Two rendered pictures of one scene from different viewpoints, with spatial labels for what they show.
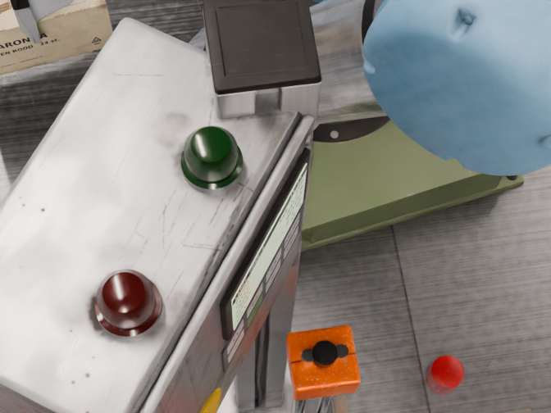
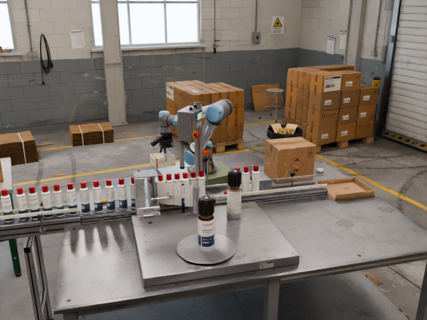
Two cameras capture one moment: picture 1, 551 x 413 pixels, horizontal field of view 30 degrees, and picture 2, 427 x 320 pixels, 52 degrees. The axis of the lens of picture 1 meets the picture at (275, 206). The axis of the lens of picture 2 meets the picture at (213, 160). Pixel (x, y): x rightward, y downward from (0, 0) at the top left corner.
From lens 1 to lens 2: 2.56 m
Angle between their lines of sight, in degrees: 48
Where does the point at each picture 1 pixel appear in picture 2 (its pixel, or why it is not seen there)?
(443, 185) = (222, 176)
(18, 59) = (162, 164)
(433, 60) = (210, 109)
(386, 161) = (214, 175)
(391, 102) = (208, 117)
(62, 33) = (169, 160)
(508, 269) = not seen: hidden behind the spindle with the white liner
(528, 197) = not seen: hidden behind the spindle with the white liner
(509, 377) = not seen: hidden behind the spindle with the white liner
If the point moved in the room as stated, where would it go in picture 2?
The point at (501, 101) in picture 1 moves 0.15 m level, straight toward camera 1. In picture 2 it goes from (215, 110) to (206, 115)
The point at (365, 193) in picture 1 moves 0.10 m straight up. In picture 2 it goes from (211, 177) to (211, 164)
